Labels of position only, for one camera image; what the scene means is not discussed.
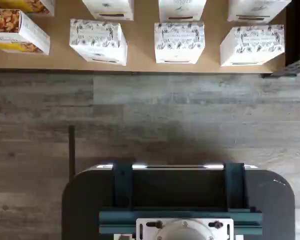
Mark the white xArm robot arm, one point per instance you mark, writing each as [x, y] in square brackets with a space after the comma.
[185, 233]

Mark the white floral print box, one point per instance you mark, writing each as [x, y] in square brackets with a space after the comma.
[180, 42]
[182, 10]
[257, 10]
[107, 8]
[252, 45]
[97, 40]

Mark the yellow white granola box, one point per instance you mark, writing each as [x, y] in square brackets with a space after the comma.
[27, 5]
[20, 32]

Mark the thin dark rod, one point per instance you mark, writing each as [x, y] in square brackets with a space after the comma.
[71, 150]

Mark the dark rounded robot cart platform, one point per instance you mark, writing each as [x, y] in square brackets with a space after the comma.
[85, 200]

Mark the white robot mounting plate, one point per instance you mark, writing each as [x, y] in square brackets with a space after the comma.
[145, 230]

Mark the teal metal mounting frame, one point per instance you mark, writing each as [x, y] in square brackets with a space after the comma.
[115, 218]

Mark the black metal shelf frame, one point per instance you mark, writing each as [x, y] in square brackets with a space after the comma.
[297, 37]

